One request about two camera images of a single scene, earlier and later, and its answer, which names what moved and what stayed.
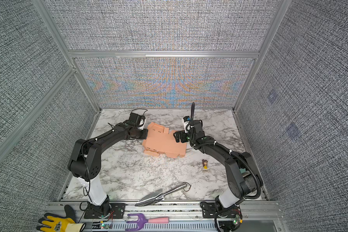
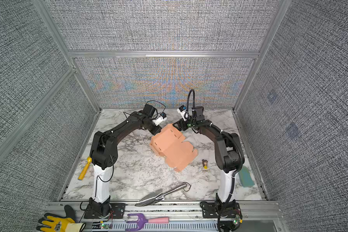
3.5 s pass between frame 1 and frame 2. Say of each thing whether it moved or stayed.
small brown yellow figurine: stayed
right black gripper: moved
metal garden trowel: stayed
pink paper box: moved
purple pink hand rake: stayed
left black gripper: moved
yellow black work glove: stayed
